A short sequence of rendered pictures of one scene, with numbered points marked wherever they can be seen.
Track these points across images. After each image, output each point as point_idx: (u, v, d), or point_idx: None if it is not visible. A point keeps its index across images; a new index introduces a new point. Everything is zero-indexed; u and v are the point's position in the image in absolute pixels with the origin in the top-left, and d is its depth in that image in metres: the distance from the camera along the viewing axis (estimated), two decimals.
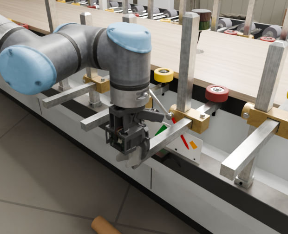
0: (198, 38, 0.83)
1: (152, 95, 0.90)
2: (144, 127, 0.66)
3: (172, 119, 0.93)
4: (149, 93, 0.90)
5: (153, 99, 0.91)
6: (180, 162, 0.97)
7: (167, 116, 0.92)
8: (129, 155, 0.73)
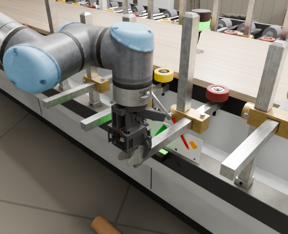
0: (198, 38, 0.83)
1: (152, 95, 0.90)
2: (146, 126, 0.66)
3: (172, 119, 0.93)
4: None
5: (153, 99, 0.91)
6: (180, 162, 0.97)
7: (167, 116, 0.92)
8: (131, 154, 0.74)
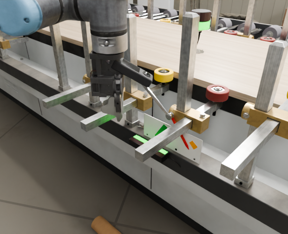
0: (198, 38, 0.83)
1: (152, 95, 0.90)
2: (116, 80, 0.70)
3: (172, 119, 0.93)
4: (149, 93, 0.90)
5: (153, 99, 0.91)
6: (180, 162, 0.97)
7: (167, 116, 0.92)
8: None
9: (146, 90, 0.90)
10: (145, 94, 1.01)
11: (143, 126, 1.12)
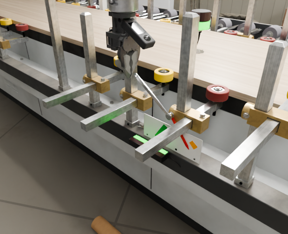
0: (198, 38, 0.83)
1: (152, 95, 0.90)
2: (121, 36, 0.83)
3: (172, 119, 0.93)
4: (149, 93, 0.90)
5: (153, 99, 0.91)
6: (180, 162, 0.97)
7: (167, 116, 0.92)
8: (130, 65, 0.91)
9: (146, 90, 0.90)
10: (145, 94, 1.01)
11: (143, 126, 1.12)
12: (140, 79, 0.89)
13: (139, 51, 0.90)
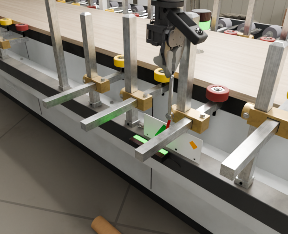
0: None
1: (170, 98, 0.85)
2: (166, 30, 0.71)
3: (168, 118, 0.94)
4: (169, 95, 0.84)
5: (169, 100, 0.86)
6: (180, 162, 0.97)
7: (167, 116, 0.92)
8: (172, 63, 0.79)
9: (169, 91, 0.83)
10: (145, 94, 1.01)
11: (143, 126, 1.12)
12: (173, 82, 0.80)
13: (183, 47, 0.78)
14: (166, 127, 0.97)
